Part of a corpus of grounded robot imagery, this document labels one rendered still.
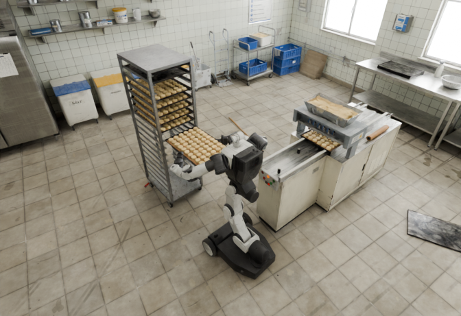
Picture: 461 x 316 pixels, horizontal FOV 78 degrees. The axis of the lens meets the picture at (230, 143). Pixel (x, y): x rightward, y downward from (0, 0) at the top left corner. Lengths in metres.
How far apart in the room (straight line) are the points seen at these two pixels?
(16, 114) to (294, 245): 4.30
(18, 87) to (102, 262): 2.84
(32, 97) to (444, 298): 5.59
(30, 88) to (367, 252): 4.92
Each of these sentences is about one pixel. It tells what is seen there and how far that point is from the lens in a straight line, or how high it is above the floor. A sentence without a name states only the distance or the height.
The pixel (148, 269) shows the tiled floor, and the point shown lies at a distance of 3.31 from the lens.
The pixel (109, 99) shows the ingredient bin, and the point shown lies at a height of 0.43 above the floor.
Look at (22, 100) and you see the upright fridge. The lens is 5.19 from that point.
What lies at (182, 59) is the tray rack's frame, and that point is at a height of 1.82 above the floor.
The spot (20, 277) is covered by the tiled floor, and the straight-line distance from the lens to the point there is 3.81.
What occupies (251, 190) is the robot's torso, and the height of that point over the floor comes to 1.00.
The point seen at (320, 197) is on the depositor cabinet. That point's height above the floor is 0.21.
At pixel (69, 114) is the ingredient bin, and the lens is 5.61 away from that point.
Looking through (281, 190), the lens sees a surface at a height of 0.73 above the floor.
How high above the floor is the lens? 2.76
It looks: 36 degrees down
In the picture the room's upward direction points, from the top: straight up
